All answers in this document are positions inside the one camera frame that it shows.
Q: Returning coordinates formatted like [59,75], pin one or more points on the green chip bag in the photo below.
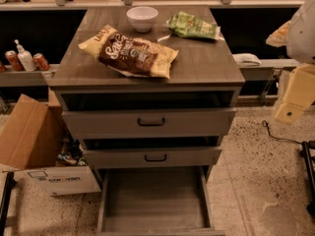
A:
[190,26]

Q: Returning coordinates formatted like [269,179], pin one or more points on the red soda can left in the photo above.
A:
[14,61]

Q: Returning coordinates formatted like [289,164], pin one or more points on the white bowl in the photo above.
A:
[142,18]

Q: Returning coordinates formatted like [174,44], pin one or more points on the red soda can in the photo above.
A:
[14,61]
[41,62]

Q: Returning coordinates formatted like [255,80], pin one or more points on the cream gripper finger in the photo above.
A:
[278,37]
[299,94]

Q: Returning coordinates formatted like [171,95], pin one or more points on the black stand left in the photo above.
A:
[9,185]

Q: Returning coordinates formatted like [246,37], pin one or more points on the top drawer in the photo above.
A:
[121,124]

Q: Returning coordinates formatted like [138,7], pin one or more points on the white pump bottle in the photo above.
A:
[25,57]

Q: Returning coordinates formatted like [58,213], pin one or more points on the middle drawer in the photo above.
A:
[152,157]

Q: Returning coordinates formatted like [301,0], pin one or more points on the red soda can right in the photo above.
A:
[41,62]

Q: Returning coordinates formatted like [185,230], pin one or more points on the white cardboard box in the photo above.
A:
[68,180]

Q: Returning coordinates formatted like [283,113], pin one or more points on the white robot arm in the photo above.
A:
[298,36]

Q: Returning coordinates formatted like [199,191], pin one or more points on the grey drawer cabinet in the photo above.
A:
[151,99]

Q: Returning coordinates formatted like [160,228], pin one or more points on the bottom drawer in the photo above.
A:
[167,201]

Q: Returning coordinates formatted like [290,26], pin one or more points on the brown yellow chip bag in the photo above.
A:
[131,57]

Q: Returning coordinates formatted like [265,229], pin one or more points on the white folded cloth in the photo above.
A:
[246,59]

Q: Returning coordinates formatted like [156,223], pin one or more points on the brown cardboard box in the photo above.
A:
[31,137]

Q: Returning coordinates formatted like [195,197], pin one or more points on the drawer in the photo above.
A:
[152,157]
[167,201]
[121,124]

